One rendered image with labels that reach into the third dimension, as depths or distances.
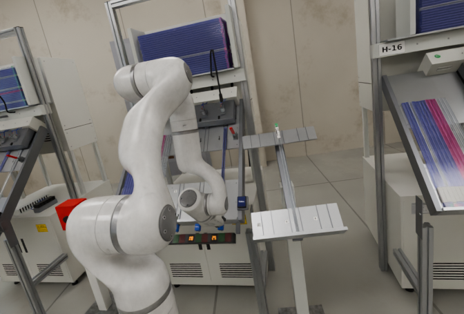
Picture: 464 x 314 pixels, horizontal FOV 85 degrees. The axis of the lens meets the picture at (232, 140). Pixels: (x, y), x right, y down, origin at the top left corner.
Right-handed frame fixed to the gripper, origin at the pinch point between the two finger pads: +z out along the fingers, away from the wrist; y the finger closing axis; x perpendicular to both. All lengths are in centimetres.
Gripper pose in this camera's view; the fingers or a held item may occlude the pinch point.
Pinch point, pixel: (217, 223)
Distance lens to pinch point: 115.4
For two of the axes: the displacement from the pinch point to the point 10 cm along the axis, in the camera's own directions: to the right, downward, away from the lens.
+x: 0.3, -8.4, 5.4
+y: 9.7, -1.1, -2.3
